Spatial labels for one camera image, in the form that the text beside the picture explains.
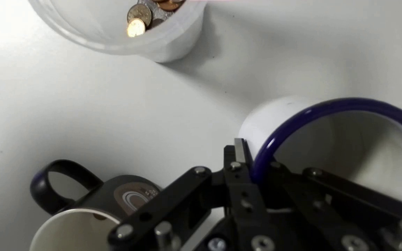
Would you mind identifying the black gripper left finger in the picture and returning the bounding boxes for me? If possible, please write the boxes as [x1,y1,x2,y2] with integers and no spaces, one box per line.
[108,137,300,251]

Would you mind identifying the white mug with blue rim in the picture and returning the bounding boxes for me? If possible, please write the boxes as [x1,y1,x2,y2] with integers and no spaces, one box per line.
[237,95,402,212]

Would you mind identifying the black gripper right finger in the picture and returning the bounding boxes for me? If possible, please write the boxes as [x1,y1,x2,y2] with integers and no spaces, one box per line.
[270,159,402,251]

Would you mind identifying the brown coins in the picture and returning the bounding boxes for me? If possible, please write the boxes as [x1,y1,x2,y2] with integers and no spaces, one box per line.
[124,0,187,39]

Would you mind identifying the dark mug with white inside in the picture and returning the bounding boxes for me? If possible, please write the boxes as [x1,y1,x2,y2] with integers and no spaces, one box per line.
[28,159,166,251]

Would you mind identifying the clear plastic cup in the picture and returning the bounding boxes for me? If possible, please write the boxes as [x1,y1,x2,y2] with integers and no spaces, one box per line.
[27,0,211,66]

